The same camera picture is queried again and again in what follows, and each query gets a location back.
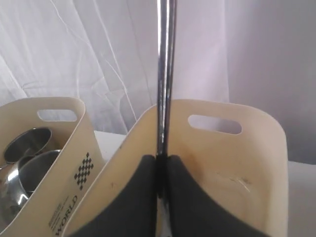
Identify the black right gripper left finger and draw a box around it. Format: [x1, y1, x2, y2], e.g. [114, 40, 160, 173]
[74, 155, 157, 237]

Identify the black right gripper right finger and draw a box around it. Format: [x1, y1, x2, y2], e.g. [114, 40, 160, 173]
[166, 156, 259, 237]

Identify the steel cup with wire handle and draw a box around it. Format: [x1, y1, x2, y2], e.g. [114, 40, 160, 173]
[18, 150, 61, 197]

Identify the steel bowl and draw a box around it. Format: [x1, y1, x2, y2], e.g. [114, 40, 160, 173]
[0, 163, 29, 229]

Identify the steel cup without visible handle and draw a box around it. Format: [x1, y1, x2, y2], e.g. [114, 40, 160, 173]
[3, 127, 56, 165]

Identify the steel spoon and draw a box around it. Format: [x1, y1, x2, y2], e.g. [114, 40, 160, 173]
[156, 0, 177, 237]

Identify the cream bin with triangle mark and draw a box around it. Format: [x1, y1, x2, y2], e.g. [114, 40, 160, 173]
[62, 99, 288, 237]

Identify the cream bin with circle mark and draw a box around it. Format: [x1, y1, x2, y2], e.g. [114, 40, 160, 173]
[0, 97, 105, 237]

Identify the white backdrop curtain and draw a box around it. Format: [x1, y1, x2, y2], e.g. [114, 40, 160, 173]
[0, 0, 316, 161]

